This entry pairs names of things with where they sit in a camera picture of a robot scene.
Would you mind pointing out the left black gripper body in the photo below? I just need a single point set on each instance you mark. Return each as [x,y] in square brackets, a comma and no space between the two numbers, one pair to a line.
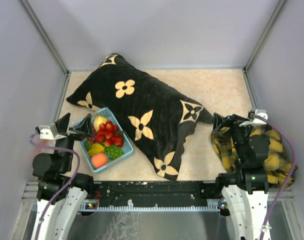
[67,143]

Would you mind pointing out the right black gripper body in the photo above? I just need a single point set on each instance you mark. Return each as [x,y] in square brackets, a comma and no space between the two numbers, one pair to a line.
[239,133]

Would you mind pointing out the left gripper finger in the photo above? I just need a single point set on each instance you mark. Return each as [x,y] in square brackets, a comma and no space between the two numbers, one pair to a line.
[62,124]
[83,129]

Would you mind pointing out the orange peach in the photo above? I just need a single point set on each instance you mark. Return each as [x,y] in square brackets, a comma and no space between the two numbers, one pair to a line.
[99,160]

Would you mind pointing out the black flower pattern pillow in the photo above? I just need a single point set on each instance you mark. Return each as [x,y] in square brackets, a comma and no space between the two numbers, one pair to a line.
[154,115]

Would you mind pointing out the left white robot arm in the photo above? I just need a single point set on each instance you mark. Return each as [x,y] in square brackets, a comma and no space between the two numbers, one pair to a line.
[59,196]

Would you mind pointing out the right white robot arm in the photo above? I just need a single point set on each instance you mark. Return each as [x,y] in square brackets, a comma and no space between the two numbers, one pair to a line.
[246,189]

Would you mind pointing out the purple grape bunch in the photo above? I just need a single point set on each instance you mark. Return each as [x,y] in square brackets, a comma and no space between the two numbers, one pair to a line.
[92,138]

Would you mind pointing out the small green artichoke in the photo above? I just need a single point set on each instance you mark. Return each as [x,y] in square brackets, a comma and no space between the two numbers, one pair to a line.
[87,144]

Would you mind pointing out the yellow star fruit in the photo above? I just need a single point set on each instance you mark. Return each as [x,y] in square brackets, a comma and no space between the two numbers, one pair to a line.
[95,149]

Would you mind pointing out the red strawberry bunch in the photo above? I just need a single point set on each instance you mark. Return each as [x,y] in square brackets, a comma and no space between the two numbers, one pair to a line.
[110,134]

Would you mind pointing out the light blue plastic basket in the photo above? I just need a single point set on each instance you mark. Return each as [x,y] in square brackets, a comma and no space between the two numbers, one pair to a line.
[126,148]

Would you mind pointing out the green grape bunch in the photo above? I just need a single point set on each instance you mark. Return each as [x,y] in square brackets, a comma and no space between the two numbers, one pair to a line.
[113,152]

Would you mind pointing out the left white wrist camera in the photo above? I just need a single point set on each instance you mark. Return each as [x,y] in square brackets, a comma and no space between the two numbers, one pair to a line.
[49,132]

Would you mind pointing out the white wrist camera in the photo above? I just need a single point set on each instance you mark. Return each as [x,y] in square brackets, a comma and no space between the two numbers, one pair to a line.
[49,132]
[256,117]

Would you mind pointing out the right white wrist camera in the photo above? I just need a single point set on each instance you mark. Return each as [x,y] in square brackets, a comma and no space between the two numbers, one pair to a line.
[256,117]

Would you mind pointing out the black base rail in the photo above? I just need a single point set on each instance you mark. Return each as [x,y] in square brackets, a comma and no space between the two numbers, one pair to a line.
[154,196]

